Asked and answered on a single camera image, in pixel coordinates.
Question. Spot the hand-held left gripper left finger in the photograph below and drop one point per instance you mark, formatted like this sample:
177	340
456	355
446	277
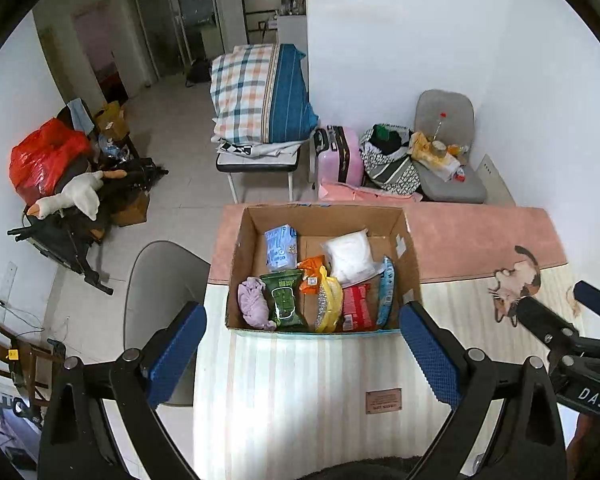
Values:
177	350

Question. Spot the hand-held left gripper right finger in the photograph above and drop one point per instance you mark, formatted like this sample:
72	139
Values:
430	355

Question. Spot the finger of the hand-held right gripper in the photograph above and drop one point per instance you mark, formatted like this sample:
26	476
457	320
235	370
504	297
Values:
597	300
547	322

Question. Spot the long blue printed packet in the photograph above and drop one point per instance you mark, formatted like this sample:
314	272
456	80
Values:
386	292

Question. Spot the red snack packet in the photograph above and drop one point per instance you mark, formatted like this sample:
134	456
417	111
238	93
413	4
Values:
356	307

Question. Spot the purple cloth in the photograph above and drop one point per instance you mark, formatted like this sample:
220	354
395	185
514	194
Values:
255	305

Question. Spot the yellow packet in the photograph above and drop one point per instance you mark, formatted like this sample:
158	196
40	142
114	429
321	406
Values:
327	302

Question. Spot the green wet wipes pack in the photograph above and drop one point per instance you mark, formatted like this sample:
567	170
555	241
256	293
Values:
283	300

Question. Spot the white cotton pad bag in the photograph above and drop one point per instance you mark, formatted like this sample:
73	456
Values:
350	257

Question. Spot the orange snack packet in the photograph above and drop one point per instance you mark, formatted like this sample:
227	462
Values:
311	275

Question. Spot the light blue tissue pack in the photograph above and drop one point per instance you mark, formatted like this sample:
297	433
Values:
280	247

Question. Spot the person's right forearm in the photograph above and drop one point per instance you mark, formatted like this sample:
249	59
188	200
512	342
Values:
580	450

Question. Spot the grey shell chair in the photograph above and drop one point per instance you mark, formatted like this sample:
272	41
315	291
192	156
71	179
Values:
165	280

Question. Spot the dark fleece clothing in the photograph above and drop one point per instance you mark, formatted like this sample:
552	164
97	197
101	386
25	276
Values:
370	470

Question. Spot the white leaning board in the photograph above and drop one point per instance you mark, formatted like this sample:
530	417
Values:
497	182

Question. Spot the dark wooden chair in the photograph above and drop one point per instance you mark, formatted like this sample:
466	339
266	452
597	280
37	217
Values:
27	360

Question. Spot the black folded stroller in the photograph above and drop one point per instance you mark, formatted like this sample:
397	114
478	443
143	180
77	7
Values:
65	245

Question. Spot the small red box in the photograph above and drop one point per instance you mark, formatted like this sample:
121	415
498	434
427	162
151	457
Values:
460	175

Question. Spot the pink cloth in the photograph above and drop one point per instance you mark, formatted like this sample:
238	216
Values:
360	192

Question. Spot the white goose plush toy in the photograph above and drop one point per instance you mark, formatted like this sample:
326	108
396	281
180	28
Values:
82	195

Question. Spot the black white patterned bag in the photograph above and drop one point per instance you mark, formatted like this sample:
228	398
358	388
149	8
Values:
392	170

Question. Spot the white wrapped package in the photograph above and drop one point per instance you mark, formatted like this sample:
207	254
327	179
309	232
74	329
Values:
440	165

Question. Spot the white metal bench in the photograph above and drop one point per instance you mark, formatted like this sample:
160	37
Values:
260	162

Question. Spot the brown tape roll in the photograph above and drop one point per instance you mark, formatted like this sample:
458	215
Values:
438	148

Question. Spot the yellow plastic bag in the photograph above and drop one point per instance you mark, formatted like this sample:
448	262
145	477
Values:
420	145

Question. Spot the pink suitcase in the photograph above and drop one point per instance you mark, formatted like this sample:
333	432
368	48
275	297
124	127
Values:
340	157

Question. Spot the white folded sheet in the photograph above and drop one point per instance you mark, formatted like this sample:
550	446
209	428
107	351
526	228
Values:
260	147

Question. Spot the clear bottle red cap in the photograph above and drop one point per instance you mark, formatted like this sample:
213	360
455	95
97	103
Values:
439	127

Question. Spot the red plastic bag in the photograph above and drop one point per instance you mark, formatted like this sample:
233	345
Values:
42	157

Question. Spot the small brown cardboard box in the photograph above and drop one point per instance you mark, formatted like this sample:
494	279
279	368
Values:
111	120

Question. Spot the grey cushioned chair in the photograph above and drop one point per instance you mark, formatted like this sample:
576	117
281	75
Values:
445	105

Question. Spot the light blue cloth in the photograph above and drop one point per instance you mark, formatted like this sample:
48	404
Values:
80	115

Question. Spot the plaid and blue folded quilt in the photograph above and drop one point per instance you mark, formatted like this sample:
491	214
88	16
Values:
255	92

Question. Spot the black floor bag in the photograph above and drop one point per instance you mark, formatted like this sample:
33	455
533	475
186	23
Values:
197	72

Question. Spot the white cabinet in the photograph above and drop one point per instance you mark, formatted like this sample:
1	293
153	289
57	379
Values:
292	29

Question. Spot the white wall socket strip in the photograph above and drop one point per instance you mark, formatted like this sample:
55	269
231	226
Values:
8	282

